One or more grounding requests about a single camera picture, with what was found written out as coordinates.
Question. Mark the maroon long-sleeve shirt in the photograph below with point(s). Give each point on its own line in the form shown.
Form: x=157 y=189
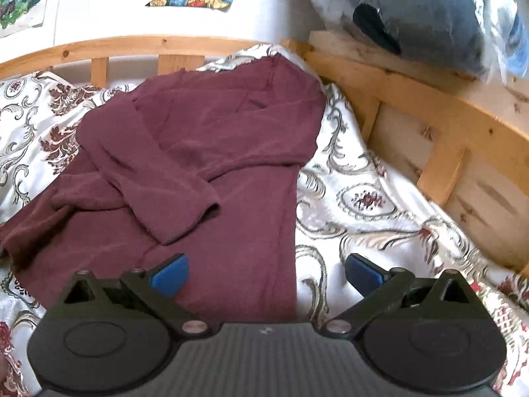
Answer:
x=203 y=164

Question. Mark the wooden bed frame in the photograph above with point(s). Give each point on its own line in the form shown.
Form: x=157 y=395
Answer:
x=463 y=142

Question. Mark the clear bag of clothes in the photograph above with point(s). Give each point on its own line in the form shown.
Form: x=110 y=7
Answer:
x=482 y=38

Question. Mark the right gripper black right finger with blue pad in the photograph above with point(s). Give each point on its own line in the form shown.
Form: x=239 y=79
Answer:
x=382 y=292

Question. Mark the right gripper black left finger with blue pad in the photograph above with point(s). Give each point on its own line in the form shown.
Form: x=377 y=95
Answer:
x=155 y=289

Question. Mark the blond child painting poster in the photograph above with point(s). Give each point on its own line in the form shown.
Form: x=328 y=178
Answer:
x=17 y=15

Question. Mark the white wall pipe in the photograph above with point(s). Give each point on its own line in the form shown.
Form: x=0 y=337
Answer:
x=55 y=22

